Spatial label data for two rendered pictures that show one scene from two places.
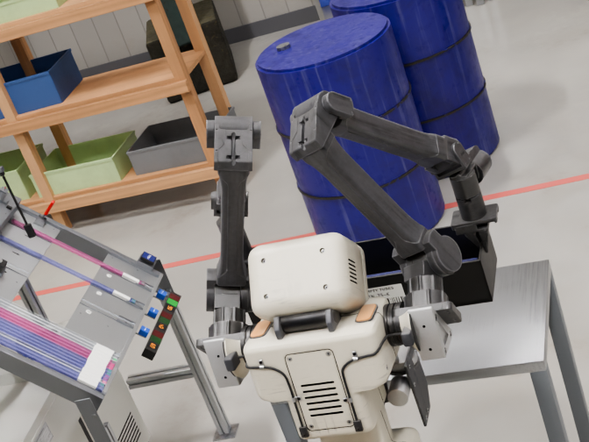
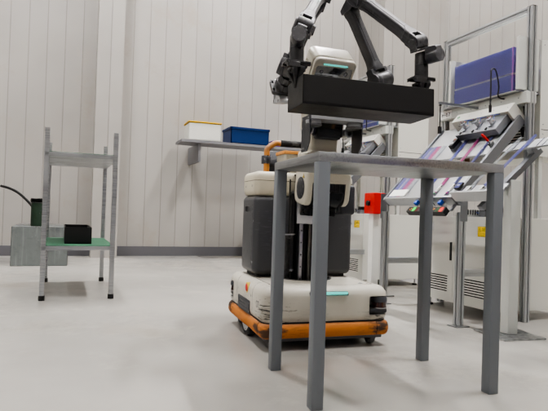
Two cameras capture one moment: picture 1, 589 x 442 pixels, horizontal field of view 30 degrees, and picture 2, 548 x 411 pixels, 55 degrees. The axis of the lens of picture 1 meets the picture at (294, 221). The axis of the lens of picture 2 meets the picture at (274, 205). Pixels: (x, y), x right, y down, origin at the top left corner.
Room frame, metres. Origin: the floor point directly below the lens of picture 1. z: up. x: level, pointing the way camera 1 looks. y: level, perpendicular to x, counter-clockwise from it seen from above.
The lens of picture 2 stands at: (3.66, -1.74, 0.61)
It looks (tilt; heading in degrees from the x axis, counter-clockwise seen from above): 1 degrees up; 140
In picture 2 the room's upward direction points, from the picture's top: 2 degrees clockwise
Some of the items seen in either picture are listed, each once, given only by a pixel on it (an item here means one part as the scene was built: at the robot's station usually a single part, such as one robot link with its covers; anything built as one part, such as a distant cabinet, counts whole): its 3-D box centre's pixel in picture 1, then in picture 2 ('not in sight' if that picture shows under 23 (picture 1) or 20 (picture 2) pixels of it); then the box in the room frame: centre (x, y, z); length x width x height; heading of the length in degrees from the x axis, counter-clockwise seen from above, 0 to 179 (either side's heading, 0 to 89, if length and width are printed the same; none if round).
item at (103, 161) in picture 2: not in sight; (77, 214); (-0.15, -0.39, 0.55); 0.91 x 0.46 x 1.10; 162
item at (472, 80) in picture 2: not in sight; (489, 79); (1.95, 1.51, 1.52); 0.51 x 0.13 x 0.27; 162
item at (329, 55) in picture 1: (385, 100); not in sight; (4.94, -0.61, 0.48); 1.30 x 0.80 x 0.96; 153
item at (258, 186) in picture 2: not in sight; (298, 217); (1.64, 0.14, 0.59); 0.55 x 0.34 x 0.83; 68
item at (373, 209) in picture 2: not in sight; (373, 244); (1.10, 1.42, 0.39); 0.24 x 0.24 x 0.78; 72
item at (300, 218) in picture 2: not in sight; (329, 199); (1.90, 0.10, 0.68); 0.28 x 0.27 x 0.25; 68
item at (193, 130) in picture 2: not in sight; (202, 133); (-1.83, 1.69, 1.56); 0.42 x 0.35 x 0.23; 71
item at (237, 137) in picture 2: not in sight; (245, 138); (-1.65, 2.22, 1.54); 0.52 x 0.39 x 0.20; 71
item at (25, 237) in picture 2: not in sight; (34, 223); (-2.18, -0.12, 0.40); 0.83 x 0.66 x 0.80; 161
